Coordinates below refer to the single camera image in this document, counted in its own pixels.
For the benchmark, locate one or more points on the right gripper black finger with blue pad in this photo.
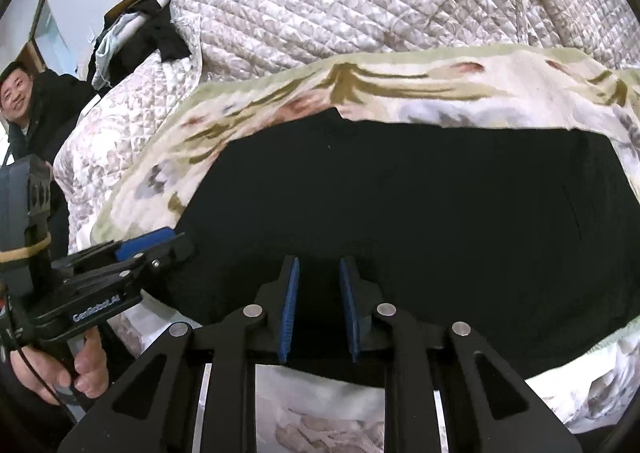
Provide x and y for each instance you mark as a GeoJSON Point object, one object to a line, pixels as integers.
{"type": "Point", "coordinates": [90, 259]}
{"type": "Point", "coordinates": [159, 252]}

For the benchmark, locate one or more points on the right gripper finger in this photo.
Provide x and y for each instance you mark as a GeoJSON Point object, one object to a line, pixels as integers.
{"type": "Point", "coordinates": [446, 388]}
{"type": "Point", "coordinates": [193, 390]}

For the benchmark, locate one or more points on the black pants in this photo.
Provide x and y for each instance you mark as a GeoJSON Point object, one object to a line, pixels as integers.
{"type": "Point", "coordinates": [530, 236]}

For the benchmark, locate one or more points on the operator left hand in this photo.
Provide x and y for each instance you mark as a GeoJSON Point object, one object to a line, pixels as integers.
{"type": "Point", "coordinates": [39, 372]}

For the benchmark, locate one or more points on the floral green-bordered fleece blanket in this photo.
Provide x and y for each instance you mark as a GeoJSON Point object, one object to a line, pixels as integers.
{"type": "Point", "coordinates": [495, 87]}

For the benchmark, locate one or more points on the smiling man in black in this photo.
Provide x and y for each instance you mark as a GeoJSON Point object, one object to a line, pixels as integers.
{"type": "Point", "coordinates": [41, 109]}

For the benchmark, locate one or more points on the dark clothes pile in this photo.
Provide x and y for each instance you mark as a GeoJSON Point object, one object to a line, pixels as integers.
{"type": "Point", "coordinates": [125, 43]}

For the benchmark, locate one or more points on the quilted beige floral comforter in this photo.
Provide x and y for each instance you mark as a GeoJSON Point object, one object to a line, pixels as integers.
{"type": "Point", "coordinates": [241, 40]}

